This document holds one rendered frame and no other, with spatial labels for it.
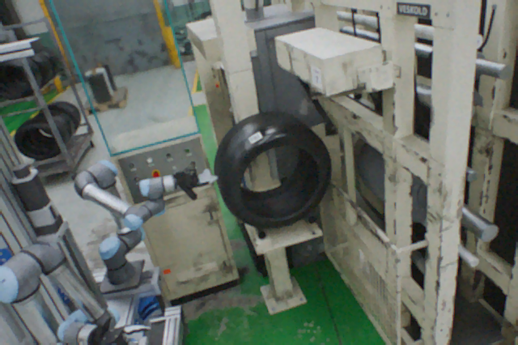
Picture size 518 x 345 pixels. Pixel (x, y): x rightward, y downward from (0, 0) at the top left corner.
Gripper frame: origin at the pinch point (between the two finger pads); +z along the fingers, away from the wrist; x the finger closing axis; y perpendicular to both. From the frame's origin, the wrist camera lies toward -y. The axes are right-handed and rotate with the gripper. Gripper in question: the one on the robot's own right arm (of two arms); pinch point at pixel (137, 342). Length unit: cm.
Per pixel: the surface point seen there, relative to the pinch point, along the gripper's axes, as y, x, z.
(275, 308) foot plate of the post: 89, -124, -2
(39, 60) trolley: -84, -295, -354
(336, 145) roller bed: -25, -137, 44
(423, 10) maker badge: -94, -73, 89
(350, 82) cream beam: -71, -76, 63
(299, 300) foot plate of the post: 88, -134, 12
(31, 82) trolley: -63, -251, -325
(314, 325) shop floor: 92, -116, 27
